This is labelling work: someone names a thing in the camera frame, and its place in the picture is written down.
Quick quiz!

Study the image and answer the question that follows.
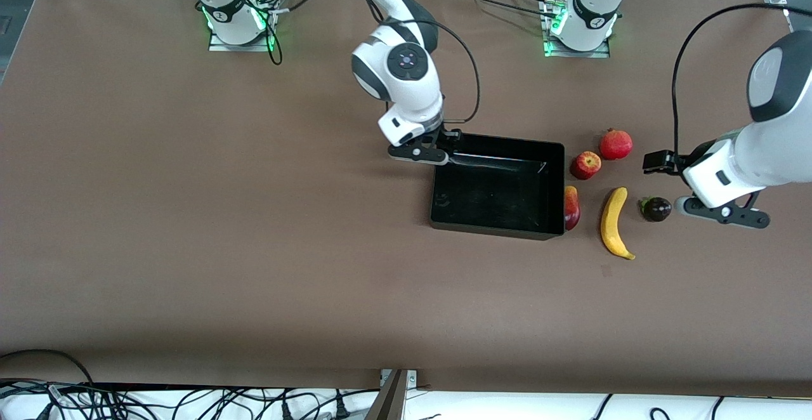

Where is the red yellow mango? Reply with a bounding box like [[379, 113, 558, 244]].
[[565, 185, 581, 231]]

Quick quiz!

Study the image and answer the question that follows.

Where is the yellow banana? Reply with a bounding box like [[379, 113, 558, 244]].
[[600, 187, 636, 261]]

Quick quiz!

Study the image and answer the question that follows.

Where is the dark purple eggplant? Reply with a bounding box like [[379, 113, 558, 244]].
[[639, 196, 672, 223]]

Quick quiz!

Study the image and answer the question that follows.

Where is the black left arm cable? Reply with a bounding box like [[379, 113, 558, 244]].
[[641, 0, 812, 157]]

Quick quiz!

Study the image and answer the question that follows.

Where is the long black tabletop cable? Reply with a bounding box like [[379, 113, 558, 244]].
[[444, 0, 565, 18]]

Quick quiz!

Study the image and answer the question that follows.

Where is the black looping floor cable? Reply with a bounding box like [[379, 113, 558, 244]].
[[0, 349, 95, 386]]

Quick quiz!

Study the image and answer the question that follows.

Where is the silver corner bracket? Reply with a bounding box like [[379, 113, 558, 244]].
[[379, 369, 418, 388]]

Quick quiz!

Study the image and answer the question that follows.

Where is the red apple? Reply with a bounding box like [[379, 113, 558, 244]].
[[570, 151, 602, 181]]

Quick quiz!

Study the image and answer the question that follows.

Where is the grey angled metal post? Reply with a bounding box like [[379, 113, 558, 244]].
[[365, 369, 408, 420]]

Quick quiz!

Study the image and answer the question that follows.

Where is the red pomegranate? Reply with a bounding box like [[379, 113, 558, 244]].
[[599, 128, 634, 161]]

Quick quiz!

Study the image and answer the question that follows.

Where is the silver aluminium frame corner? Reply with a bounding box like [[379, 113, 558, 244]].
[[766, 0, 794, 30]]

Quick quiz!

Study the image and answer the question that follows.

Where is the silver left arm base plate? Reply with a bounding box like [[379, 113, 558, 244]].
[[542, 0, 612, 59]]

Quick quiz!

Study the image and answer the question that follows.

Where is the black rectangular plastic box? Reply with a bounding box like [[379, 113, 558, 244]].
[[430, 131, 566, 241]]

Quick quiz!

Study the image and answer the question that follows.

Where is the brown table cover sheet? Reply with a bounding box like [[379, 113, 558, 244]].
[[0, 0, 812, 398]]

